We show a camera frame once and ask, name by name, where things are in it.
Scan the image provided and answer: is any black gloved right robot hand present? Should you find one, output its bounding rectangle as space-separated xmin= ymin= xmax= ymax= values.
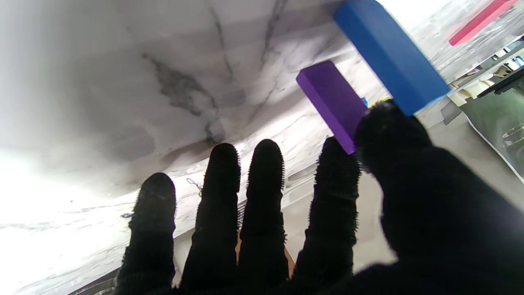
xmin=115 ymin=100 xmax=524 ymax=295

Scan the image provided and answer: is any purple domino block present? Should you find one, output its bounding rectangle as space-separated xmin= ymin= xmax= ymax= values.
xmin=296 ymin=61 xmax=368 ymax=155

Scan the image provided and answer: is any pink domino block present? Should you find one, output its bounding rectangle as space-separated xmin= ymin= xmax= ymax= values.
xmin=448 ymin=0 xmax=518 ymax=46

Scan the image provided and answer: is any steel kitchen sink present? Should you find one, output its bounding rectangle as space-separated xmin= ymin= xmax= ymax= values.
xmin=461 ymin=88 xmax=524 ymax=181

